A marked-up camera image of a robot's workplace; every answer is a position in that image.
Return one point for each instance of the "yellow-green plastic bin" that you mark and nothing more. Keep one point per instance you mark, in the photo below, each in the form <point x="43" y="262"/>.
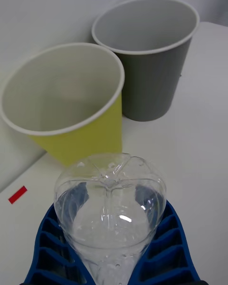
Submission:
<point x="83" y="142"/>

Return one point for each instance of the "grey plastic bin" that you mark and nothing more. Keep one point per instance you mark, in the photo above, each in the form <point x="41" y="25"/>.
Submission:
<point x="152" y="85"/>

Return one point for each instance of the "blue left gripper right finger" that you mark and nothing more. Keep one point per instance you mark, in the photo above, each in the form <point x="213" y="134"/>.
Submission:
<point x="171" y="261"/>

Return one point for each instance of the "clear plastic bottle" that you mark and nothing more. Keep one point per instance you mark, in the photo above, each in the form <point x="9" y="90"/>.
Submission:
<point x="111" y="218"/>

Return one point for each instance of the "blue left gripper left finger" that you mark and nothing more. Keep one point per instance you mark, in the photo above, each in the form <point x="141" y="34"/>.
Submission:
<point x="47" y="261"/>

